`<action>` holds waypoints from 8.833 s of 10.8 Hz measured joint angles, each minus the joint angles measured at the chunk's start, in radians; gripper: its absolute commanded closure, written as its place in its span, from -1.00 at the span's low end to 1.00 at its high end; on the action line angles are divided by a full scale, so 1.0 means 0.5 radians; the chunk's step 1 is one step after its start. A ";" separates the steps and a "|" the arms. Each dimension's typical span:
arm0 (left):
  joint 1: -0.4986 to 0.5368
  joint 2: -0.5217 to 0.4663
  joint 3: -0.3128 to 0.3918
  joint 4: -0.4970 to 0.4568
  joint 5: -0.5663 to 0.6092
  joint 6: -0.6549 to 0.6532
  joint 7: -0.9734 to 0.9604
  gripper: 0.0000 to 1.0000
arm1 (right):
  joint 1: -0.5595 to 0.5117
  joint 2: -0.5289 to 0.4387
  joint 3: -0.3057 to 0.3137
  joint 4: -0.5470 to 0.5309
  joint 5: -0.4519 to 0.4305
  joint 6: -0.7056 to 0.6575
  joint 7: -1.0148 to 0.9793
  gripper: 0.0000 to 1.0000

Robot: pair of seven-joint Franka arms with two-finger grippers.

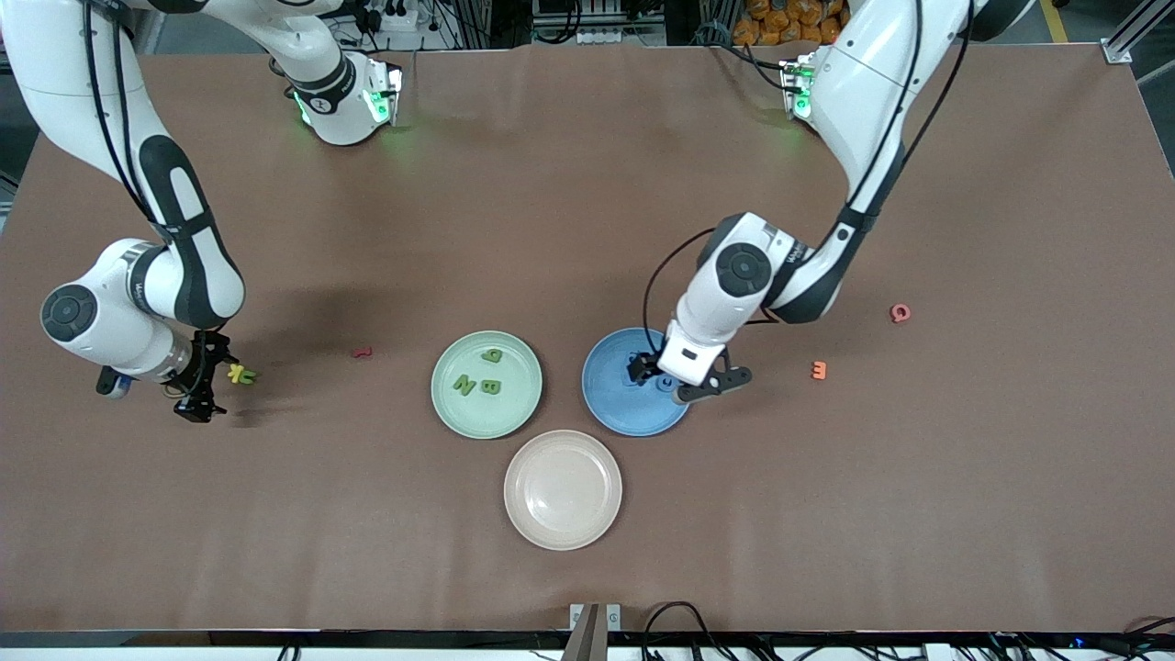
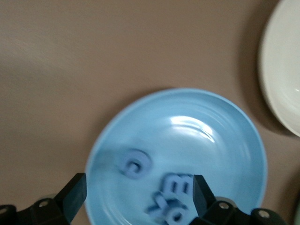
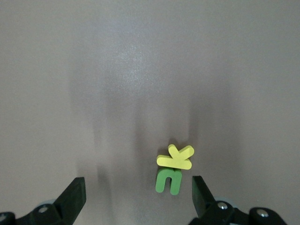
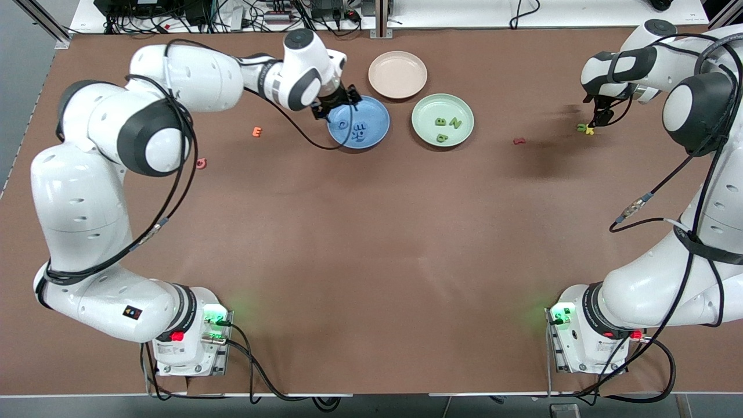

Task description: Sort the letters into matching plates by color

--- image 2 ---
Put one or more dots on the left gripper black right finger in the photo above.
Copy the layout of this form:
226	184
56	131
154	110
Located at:
211	204

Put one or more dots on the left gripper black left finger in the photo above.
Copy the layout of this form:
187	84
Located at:
68	199

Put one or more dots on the blue letter E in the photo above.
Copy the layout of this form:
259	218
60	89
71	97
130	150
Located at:
177	185

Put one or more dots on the blue letter X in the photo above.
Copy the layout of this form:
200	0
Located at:
160	204

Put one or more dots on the blue capital letter G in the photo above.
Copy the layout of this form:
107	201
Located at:
137	165

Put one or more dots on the blue plate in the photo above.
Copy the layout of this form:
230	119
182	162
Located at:
211	152

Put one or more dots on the light green plate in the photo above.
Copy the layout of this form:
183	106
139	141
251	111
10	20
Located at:
297	213

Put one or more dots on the brown table cover sheet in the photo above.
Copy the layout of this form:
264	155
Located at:
93	58

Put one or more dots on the beige pink plate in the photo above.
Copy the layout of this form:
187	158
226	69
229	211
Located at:
283	70

